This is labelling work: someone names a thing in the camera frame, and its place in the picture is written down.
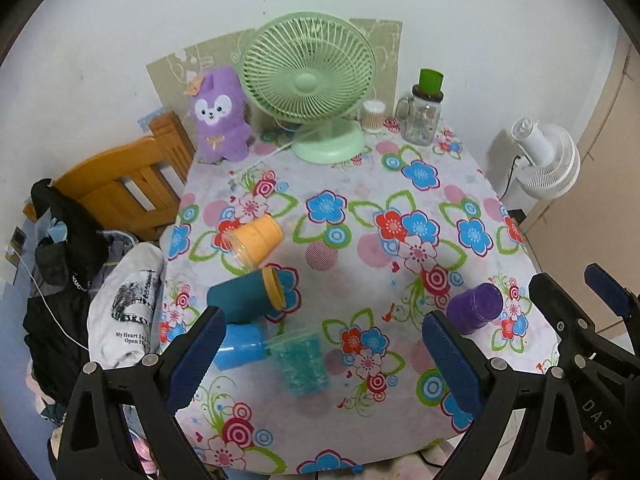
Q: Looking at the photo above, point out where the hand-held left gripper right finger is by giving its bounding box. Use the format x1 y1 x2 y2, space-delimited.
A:
422 309 594 480

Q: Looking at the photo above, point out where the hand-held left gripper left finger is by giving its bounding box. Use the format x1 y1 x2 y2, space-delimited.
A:
55 305 228 480

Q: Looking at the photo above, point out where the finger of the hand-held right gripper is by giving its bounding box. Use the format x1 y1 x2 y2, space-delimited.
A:
584 262 640 338
528 272 601 361

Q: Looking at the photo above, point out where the grey cloth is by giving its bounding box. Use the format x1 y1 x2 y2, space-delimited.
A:
97 230 137 281

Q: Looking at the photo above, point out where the beige patterned wall paper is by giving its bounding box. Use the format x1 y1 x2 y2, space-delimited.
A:
146 19 403 126

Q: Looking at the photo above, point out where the white floor fan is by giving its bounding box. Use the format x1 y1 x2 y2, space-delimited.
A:
510 117 581 200

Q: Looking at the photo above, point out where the white fan power cord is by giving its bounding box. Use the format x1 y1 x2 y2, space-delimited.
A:
239 127 321 173

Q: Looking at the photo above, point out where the orange cup with clear rim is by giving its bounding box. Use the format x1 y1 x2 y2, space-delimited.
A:
220 214 284 275

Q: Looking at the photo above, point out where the black clothing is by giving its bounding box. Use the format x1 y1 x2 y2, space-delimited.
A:
22 178 108 411

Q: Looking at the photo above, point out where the purple cup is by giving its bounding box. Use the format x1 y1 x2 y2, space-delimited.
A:
446 282 504 336

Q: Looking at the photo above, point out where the green table fan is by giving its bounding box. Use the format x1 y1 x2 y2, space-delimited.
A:
240 11 377 163

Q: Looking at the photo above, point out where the blue paper scrap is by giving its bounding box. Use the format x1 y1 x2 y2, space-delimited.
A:
137 108 167 133

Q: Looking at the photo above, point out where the green cup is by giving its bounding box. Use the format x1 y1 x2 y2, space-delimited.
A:
419 68 445 97

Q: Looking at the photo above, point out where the thin white cable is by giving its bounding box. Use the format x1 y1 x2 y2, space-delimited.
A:
19 254 92 352

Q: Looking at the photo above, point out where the wooden chair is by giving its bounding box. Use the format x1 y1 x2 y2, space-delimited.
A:
25 135 182 243
149 112 196 186

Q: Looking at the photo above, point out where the glass mug jar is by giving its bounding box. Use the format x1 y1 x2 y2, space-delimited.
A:
396 85 445 146

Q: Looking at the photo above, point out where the teal cup with orange lining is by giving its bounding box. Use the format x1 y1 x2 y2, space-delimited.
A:
207 266 301 324

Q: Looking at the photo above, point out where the cotton swab container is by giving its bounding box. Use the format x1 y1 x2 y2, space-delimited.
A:
362 100 385 134

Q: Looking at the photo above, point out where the blue cup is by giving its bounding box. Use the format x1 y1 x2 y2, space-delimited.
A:
215 322 268 372

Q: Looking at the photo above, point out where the floral tablecloth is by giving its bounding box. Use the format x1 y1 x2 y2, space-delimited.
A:
160 117 566 476

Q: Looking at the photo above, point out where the white printed t-shirt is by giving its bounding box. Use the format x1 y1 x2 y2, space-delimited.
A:
89 242 166 371

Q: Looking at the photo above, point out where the purple plush toy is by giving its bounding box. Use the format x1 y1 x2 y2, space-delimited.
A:
183 66 253 163

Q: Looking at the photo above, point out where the clear teal textured cup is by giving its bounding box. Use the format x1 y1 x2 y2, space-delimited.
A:
263 327 331 397

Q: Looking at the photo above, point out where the black fan cable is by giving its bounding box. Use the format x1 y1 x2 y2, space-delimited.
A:
500 155 523 201

